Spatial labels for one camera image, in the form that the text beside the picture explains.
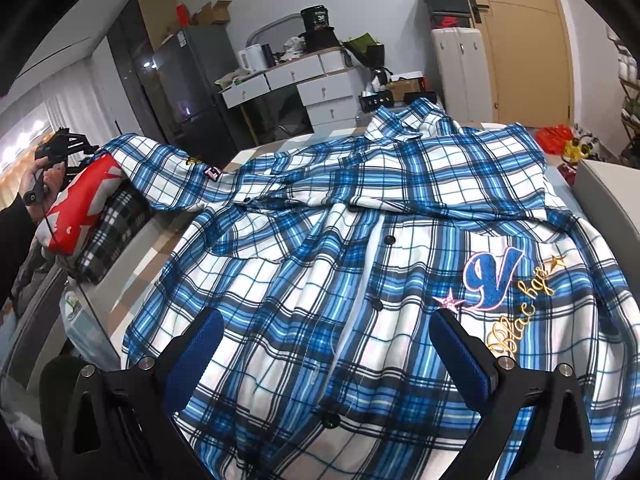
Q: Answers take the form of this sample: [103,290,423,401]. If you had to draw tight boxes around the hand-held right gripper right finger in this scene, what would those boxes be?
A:
[429,307,597,480]

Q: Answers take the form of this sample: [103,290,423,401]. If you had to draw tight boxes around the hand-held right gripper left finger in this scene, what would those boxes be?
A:
[64,307,226,480]

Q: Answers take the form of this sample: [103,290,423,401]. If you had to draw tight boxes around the blue white plaid shirt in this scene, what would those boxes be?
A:
[97,97,640,480]

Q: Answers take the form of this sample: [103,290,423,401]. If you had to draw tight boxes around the person's left forearm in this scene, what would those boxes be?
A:
[0,195,40,306]

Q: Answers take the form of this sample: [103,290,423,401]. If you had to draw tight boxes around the person's left hand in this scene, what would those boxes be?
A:
[20,160,66,223]

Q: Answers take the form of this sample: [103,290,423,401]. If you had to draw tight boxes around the white curtain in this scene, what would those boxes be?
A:
[0,85,66,211]

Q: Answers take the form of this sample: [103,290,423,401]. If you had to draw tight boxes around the red white folded cloth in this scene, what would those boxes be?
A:
[42,152,126,253]

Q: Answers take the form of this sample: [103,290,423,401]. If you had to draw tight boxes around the black white plaid cloth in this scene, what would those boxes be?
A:
[75,187,153,283]

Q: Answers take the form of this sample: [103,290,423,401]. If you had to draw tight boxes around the dark grey fridge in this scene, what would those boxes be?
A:
[142,25,241,153]

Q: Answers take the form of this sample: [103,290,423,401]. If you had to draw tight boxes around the large cardboard box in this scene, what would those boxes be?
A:
[137,0,182,51]

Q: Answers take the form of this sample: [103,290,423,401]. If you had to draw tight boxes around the small open cardboard box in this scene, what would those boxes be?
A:
[192,0,233,28]

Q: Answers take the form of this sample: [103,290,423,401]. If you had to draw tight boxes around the white electric kettle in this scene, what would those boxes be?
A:
[237,45,267,72]

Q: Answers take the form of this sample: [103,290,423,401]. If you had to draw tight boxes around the orange bag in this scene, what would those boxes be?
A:
[536,125,573,156]

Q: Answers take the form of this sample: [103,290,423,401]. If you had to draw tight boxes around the yellow toy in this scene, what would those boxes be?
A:
[565,137,593,163]

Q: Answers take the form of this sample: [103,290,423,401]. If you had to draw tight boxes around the white desk with drawers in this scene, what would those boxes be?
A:
[220,50,371,133]

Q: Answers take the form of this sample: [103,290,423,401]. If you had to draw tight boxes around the black bucket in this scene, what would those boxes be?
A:
[299,5,340,47]

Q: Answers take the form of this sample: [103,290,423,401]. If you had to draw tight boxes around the white cabinet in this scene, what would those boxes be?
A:
[431,27,498,126]

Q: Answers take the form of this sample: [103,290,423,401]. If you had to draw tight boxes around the wooden shoe rack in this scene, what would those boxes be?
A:
[606,25,640,171]

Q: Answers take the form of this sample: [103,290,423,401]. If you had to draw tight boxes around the black green bouquet wrap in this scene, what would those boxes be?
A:
[342,32,387,68]

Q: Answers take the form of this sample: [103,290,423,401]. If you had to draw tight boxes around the wooden door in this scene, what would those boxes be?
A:
[445,0,573,128]

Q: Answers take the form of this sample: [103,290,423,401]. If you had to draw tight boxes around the black red shoe box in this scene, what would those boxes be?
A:
[427,7,473,31]

